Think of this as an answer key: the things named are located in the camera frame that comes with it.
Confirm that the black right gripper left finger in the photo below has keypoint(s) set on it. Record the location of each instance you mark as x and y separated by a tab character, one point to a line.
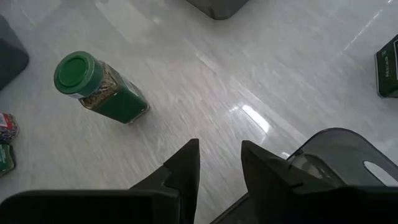
186	174

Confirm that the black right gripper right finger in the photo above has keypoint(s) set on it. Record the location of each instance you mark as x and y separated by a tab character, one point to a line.
267	180

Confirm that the black pepper green tin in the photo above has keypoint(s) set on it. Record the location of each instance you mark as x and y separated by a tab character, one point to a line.
388	74

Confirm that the red paprika spice tin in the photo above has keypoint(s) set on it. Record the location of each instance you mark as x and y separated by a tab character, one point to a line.
7	129

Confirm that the grey translucent plastic bin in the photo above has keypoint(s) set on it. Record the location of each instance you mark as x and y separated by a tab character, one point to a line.
217	9
342	146
11	56

